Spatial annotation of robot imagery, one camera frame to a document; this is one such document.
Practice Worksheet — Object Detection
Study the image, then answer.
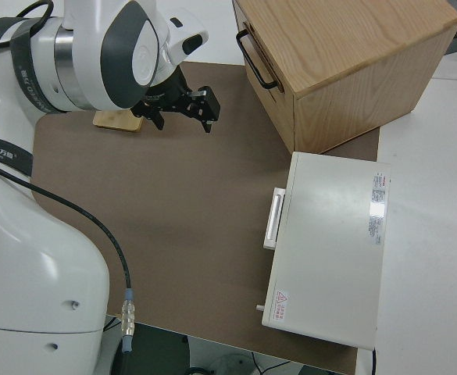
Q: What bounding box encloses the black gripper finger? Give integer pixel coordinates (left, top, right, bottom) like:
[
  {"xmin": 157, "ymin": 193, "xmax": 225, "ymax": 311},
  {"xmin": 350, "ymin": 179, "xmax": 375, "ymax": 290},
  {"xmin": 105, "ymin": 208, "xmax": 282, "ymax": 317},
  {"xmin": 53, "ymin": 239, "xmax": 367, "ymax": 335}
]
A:
[
  {"xmin": 184, "ymin": 86, "xmax": 222, "ymax": 134},
  {"xmin": 130, "ymin": 101, "xmax": 167, "ymax": 132}
]

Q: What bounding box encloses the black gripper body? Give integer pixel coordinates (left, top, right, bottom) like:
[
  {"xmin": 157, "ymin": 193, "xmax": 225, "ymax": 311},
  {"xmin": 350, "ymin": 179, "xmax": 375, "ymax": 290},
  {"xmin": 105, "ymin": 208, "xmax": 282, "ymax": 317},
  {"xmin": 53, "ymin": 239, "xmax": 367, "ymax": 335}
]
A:
[{"xmin": 145, "ymin": 70, "xmax": 192, "ymax": 113}]

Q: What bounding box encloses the wooden mug rack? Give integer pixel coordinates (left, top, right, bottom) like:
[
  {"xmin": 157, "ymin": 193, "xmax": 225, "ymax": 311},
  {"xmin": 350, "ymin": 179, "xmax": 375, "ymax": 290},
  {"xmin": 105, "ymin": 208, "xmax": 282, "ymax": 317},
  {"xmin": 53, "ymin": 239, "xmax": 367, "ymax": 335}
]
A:
[{"xmin": 92, "ymin": 109, "xmax": 143, "ymax": 134}]

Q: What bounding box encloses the brown table mat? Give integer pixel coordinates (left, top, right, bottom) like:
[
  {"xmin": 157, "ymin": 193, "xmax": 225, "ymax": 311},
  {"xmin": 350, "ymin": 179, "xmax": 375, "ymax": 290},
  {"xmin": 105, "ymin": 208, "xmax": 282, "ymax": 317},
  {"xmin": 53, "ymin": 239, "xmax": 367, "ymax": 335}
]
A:
[{"xmin": 30, "ymin": 60, "xmax": 381, "ymax": 375}]

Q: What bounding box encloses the wooden box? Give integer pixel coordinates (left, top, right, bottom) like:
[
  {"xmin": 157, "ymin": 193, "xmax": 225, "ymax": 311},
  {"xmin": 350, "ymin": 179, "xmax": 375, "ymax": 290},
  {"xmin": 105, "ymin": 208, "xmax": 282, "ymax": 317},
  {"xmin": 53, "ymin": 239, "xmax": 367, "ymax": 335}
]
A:
[{"xmin": 231, "ymin": 0, "xmax": 457, "ymax": 155}]

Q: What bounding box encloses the white toaster oven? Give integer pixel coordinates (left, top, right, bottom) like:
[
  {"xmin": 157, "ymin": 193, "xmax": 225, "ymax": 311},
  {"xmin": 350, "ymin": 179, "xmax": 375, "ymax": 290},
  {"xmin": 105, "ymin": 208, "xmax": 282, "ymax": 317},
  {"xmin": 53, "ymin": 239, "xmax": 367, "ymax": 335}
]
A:
[{"xmin": 255, "ymin": 151, "xmax": 392, "ymax": 349}]

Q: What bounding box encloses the black box handle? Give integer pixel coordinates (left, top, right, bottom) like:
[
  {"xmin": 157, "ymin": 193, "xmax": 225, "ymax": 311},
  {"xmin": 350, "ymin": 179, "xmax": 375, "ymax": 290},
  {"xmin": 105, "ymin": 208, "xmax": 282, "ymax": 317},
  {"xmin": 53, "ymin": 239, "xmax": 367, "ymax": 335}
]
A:
[{"xmin": 235, "ymin": 30, "xmax": 279, "ymax": 90}]

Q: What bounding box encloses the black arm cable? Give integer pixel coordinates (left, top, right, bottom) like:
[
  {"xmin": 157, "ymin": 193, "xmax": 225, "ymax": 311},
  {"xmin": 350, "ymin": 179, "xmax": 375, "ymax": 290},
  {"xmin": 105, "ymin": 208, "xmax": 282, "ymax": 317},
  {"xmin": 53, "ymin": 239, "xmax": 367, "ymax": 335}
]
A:
[{"xmin": 0, "ymin": 158, "xmax": 137, "ymax": 375}]

